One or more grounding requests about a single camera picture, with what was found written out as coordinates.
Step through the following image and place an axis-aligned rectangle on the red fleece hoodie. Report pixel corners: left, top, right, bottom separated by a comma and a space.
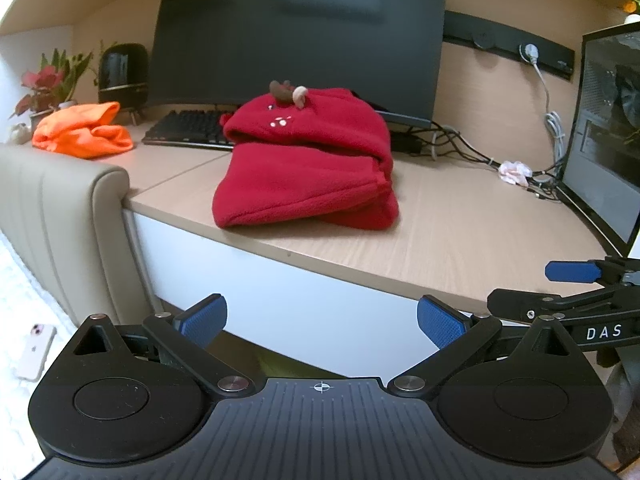
212, 80, 400, 231

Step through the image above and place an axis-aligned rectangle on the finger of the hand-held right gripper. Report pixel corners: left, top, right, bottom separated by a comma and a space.
487, 284, 640, 324
544, 257, 640, 286

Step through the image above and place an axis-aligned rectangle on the black cable bundle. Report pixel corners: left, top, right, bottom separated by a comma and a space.
389, 121, 567, 202

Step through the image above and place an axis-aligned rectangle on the black wall power rail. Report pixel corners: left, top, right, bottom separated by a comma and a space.
443, 10, 576, 80

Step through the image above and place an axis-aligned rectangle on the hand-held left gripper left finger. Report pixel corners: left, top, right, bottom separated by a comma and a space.
66, 293, 254, 395

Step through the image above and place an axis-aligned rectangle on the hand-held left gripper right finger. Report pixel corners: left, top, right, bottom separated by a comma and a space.
388, 295, 587, 395

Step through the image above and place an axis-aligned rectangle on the white desk front panel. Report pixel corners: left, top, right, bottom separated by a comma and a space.
122, 207, 502, 387

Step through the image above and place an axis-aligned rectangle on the black keyboard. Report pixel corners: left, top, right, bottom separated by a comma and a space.
141, 109, 239, 152

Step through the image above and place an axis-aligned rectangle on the white textured blanket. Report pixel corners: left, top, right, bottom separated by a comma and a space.
0, 234, 76, 480

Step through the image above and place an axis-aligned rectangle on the pink fabric flower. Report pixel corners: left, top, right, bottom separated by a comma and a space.
498, 160, 532, 186

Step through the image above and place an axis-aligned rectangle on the white cable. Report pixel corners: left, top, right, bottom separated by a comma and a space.
530, 62, 569, 162

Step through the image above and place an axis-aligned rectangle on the orange cloth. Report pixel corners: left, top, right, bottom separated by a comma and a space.
32, 101, 135, 160

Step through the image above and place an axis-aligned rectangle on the potted plant with red leaves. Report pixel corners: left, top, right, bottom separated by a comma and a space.
7, 40, 109, 122

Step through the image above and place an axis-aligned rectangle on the black round speaker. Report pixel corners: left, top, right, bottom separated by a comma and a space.
97, 43, 150, 126

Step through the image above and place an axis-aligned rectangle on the pink smartphone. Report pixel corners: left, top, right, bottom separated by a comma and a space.
17, 323, 57, 381

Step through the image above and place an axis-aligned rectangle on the computer tower case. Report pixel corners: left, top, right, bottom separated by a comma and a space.
557, 20, 640, 259

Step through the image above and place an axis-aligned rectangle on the black computer monitor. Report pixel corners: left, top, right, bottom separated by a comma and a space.
147, 0, 448, 129

